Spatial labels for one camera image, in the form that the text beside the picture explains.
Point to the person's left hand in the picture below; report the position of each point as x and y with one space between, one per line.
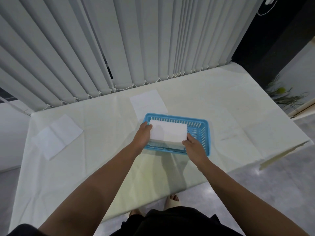
141 140

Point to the person's right hand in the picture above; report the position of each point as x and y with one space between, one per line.
196 152

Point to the person's right thumb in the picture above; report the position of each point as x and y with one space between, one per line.
187 143

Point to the person's left thumb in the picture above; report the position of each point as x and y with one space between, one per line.
149 131

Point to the stack of white napkins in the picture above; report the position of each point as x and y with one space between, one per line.
168 131

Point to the person's right forearm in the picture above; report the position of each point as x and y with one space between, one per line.
241 201

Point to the person's left forearm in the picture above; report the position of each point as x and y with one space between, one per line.
98 191

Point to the blue plastic basket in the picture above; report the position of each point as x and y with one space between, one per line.
198 126

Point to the square white paper napkin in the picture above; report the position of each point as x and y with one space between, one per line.
147 104

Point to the white tablecloth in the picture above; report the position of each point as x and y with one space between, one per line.
221 120

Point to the beige slide sandal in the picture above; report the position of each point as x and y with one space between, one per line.
171 202

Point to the black shorts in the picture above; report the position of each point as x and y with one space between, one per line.
177 223

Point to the person's left foot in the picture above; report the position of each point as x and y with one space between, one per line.
135 213

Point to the unfolded creased white napkin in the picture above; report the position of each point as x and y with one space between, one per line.
57 137

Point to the white vertical blinds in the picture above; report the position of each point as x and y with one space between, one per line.
98 41

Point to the green leafy plant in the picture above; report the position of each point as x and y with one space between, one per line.
286 97

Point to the light wooden ledge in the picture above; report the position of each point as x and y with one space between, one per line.
302 109

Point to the black shirt sleeve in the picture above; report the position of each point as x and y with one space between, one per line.
24 231

